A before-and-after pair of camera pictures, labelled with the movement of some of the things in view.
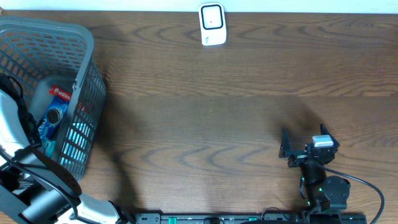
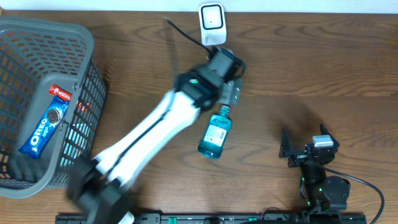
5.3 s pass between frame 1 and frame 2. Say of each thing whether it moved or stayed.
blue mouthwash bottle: moved
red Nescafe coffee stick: stayed
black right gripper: stayed
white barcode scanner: stayed
